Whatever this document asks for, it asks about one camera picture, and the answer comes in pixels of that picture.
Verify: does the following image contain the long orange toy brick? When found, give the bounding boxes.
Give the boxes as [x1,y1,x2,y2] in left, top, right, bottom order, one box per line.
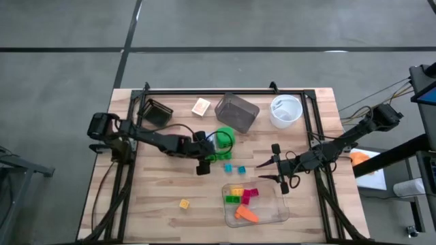
[234,203,260,224]

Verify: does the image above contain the white board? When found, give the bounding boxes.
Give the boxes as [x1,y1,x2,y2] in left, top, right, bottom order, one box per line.
[350,148,388,191]

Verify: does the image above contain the grey metal cart frame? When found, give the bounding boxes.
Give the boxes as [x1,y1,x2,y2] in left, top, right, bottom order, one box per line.
[0,146,55,245]

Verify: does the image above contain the clear plastic bin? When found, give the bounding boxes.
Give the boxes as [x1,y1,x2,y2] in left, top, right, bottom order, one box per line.
[221,179,291,229]

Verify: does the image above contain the white plastic bucket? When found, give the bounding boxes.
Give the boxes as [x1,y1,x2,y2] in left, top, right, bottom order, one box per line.
[269,94,304,130]

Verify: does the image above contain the grey paper roll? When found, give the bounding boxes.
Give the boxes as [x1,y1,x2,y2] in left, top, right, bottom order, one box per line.
[393,177,426,198]

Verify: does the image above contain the black metal table frame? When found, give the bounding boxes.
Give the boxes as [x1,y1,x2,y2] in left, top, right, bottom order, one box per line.
[81,81,369,243]

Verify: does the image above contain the black diagonal bar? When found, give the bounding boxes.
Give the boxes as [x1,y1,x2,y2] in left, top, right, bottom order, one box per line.
[352,133,430,178]

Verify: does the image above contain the black mesh basket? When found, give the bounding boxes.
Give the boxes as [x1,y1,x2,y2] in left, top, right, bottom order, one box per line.
[138,98,174,129]

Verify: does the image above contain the dark grey desk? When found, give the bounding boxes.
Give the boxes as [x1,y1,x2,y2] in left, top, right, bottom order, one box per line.
[408,63,436,152]

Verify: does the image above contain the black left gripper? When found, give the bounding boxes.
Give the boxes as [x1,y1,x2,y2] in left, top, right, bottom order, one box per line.
[185,131,217,176]

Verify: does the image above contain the grey translucent bin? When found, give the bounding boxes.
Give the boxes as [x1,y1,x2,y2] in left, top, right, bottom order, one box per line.
[214,92,261,135]

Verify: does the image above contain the thin cable bundle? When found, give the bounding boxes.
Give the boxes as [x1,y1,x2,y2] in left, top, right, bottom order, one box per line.
[338,77,415,125]

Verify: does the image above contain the green foam die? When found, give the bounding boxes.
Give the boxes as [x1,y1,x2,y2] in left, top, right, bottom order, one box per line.
[215,127,236,150]

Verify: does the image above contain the blue screen tablet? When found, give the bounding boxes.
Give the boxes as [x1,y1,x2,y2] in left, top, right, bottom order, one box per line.
[410,80,436,106]

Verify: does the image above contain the orange cloth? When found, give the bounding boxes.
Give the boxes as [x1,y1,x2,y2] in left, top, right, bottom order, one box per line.
[349,151,372,167]

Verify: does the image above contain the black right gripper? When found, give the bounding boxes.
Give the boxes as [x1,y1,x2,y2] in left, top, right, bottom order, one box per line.
[255,143,313,196]

